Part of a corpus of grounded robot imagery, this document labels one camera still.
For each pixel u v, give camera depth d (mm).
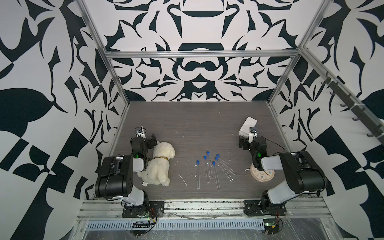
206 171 855
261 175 829
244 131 983
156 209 741
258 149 733
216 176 847
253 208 743
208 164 892
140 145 707
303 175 457
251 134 831
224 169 870
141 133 795
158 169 778
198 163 893
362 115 548
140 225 728
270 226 712
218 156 921
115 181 446
